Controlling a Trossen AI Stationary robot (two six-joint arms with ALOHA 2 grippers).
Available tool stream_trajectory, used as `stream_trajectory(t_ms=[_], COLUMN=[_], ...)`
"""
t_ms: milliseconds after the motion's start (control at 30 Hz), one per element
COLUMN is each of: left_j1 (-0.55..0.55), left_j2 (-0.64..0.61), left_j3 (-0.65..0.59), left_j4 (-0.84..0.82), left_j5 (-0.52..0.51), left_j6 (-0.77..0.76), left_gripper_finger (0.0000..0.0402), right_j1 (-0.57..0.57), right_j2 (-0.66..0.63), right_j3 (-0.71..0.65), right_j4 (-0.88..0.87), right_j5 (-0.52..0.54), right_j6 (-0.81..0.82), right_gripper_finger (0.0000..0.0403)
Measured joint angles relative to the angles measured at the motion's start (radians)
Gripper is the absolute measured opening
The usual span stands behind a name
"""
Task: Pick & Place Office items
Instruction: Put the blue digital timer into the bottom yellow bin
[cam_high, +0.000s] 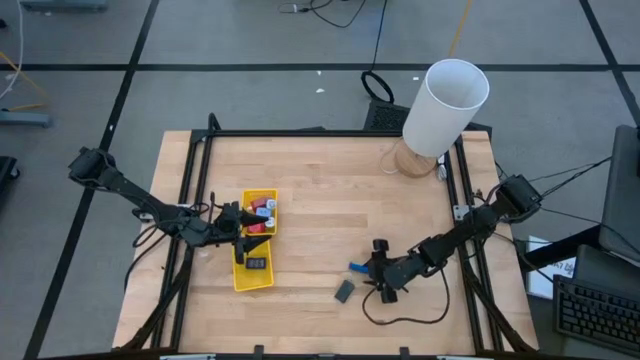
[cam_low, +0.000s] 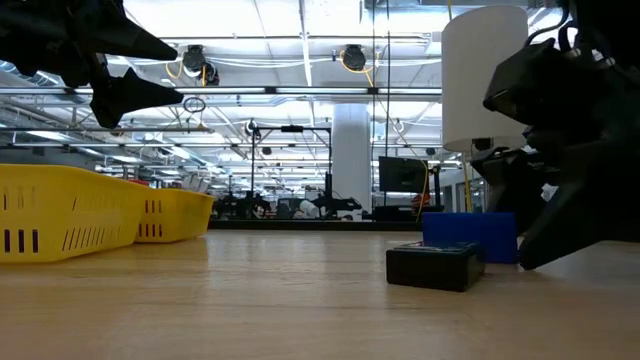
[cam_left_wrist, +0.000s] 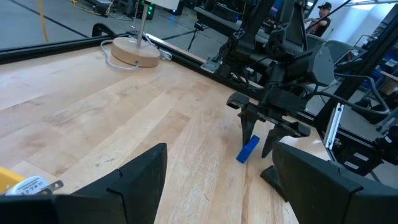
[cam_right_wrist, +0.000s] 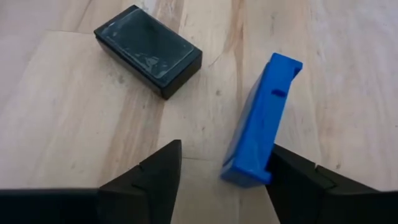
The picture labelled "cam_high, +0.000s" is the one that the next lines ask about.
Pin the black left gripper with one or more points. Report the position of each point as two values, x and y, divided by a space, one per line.
230 227

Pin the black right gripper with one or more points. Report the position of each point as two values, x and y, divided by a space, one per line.
397 272

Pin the blue framed small display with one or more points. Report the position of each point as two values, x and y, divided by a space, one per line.
357 267

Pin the purple and white charger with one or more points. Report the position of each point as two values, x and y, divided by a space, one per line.
271 204

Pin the black small display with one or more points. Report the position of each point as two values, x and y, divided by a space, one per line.
344 291

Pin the long yellow plastic basket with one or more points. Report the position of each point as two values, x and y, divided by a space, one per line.
252 280

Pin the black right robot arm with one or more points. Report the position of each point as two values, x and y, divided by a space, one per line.
465 235

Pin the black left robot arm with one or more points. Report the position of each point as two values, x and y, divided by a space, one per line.
135 195

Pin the small yellow plastic basket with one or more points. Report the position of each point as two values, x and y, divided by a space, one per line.
275 192

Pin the black perforated box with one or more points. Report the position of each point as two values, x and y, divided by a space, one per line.
385 117

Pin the white paper sheet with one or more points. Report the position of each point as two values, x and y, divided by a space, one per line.
540 285

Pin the white shade wooden base lamp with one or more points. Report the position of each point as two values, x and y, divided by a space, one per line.
445 110

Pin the dark grey desk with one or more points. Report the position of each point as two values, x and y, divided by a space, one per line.
560 250

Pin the black keyboard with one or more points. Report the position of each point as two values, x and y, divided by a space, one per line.
595 315

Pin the grey floor base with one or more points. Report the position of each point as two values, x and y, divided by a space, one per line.
25 119
65 5

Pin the black floor object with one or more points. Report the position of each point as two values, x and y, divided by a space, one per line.
6 170

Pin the silver metal bracket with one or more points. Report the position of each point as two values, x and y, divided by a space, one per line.
460 212

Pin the black aluminium table frame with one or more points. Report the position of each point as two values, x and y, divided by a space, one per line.
325 133

